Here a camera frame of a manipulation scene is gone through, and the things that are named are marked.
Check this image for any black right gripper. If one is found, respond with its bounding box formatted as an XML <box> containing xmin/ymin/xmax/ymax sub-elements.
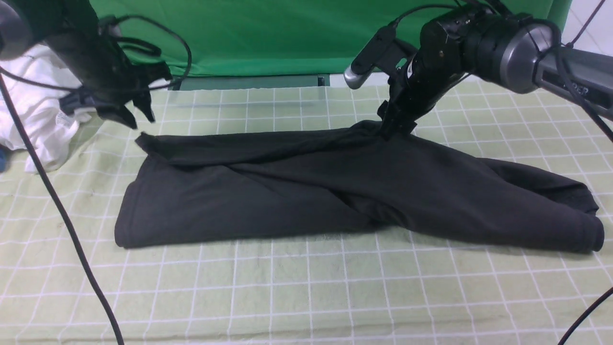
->
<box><xmin>379</xmin><ymin>6</ymin><xmax>479</xmax><ymax>139</ymax></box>

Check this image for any blue object at edge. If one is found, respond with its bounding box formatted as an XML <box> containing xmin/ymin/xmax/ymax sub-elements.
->
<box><xmin>0</xmin><ymin>149</ymin><xmax>8</xmax><ymax>173</ymax></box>

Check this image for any dark gray long-sleeved shirt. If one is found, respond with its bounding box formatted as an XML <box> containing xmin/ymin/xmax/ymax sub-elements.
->
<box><xmin>114</xmin><ymin>120</ymin><xmax>605</xmax><ymax>253</ymax></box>

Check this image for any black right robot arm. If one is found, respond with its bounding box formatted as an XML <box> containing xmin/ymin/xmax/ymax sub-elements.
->
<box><xmin>138</xmin><ymin>0</ymin><xmax>612</xmax><ymax>139</ymax></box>

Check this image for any green backdrop cloth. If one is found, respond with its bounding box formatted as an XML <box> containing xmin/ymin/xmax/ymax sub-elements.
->
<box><xmin>89</xmin><ymin>0</ymin><xmax>572</xmax><ymax>78</ymax></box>

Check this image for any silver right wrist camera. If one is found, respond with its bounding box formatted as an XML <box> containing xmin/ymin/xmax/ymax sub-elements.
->
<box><xmin>344</xmin><ymin>24</ymin><xmax>396</xmax><ymax>90</ymax></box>

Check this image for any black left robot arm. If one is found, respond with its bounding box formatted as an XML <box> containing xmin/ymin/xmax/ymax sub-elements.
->
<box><xmin>0</xmin><ymin>0</ymin><xmax>172</xmax><ymax>129</ymax></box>

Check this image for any white crumpled shirt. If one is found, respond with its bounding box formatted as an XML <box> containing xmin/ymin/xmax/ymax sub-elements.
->
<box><xmin>1</xmin><ymin>44</ymin><xmax>96</xmax><ymax>171</ymax></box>

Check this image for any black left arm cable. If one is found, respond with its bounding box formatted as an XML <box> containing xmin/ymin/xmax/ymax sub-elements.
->
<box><xmin>0</xmin><ymin>14</ymin><xmax>193</xmax><ymax>345</ymax></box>

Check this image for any light green checkered tablecloth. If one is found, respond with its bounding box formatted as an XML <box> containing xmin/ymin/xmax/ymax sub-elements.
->
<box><xmin>0</xmin><ymin>79</ymin><xmax>613</xmax><ymax>345</ymax></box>

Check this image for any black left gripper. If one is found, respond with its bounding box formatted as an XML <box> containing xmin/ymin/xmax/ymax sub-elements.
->
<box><xmin>60</xmin><ymin>23</ymin><xmax>172</xmax><ymax>130</ymax></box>

